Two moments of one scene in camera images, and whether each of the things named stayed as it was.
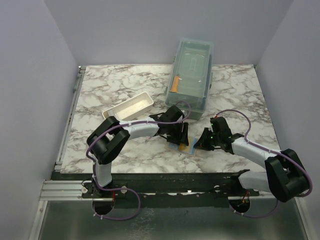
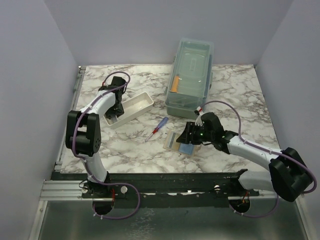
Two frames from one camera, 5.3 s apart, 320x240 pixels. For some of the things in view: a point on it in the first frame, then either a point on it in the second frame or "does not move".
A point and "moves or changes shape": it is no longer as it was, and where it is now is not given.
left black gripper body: [174, 132] to [116, 109]
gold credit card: [183, 147] moves or changes shape
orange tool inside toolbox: [175, 85] does not move
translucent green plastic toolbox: [191, 77] does not move
